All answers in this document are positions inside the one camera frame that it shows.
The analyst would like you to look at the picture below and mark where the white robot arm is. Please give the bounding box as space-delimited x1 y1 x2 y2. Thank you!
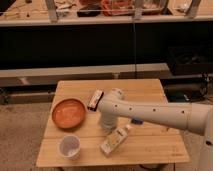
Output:
98 88 213 171

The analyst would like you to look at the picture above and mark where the orange ceramic bowl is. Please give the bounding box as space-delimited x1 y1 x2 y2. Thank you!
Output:
52 99 86 129

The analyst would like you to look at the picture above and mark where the blue sponge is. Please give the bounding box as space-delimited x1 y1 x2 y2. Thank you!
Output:
131 118 143 125

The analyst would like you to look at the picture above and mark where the wooden table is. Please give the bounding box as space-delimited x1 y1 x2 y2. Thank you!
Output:
36 79 189 167

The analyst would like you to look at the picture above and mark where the white plastic cup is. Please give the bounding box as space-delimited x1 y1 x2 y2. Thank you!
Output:
58 135 80 160

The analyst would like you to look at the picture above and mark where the black bin at right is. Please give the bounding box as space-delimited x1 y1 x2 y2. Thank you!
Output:
167 45 213 75

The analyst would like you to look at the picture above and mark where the long metal shelf rail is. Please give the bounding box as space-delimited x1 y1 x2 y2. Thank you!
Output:
0 63 172 87

